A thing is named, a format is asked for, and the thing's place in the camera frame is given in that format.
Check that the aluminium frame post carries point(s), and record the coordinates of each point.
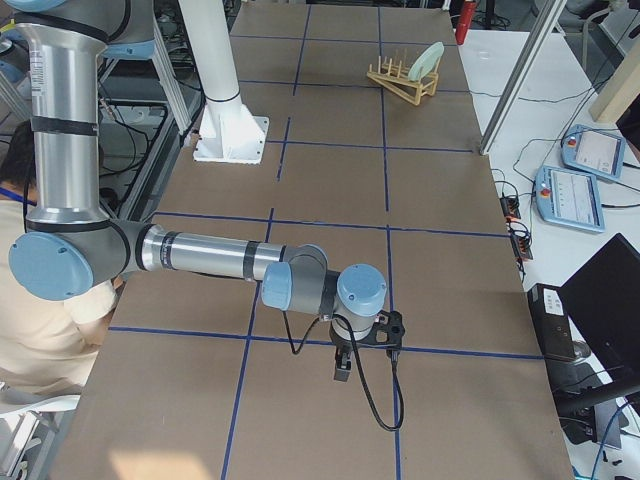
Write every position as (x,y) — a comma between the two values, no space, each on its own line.
(543,26)

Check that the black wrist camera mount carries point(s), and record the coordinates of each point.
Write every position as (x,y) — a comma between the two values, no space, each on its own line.
(387,331)

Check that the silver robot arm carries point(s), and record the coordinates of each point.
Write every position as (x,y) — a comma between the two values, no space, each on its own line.
(71,245)

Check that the orange black usb hub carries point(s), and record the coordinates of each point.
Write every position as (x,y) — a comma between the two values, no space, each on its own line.
(510,207)

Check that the lower blue teach pendant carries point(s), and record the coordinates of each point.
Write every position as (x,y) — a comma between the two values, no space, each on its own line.
(569,198)

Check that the black monitor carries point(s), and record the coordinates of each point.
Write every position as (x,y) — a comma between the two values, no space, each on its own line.
(602,299)

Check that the pale green plate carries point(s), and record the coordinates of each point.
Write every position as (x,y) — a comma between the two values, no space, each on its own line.
(426,62)

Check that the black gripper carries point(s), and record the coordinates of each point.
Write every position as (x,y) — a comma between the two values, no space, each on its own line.
(344,346)

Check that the upper blue teach pendant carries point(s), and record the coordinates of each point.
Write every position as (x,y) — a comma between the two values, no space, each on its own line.
(593,151)

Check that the black computer box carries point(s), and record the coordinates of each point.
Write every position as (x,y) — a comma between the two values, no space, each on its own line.
(551,325)

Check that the person in beige shirt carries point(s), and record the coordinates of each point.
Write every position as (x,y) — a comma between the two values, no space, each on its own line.
(52,324)

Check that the wooden dish rack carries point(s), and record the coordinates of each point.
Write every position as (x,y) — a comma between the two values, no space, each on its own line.
(391,74)

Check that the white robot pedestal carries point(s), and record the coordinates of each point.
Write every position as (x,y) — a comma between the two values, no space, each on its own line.
(228,131)

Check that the blue teach pendant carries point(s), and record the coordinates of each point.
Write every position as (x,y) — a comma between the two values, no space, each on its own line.
(593,151)
(569,198)

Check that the red cylinder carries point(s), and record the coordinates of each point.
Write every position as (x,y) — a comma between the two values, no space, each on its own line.
(465,20)

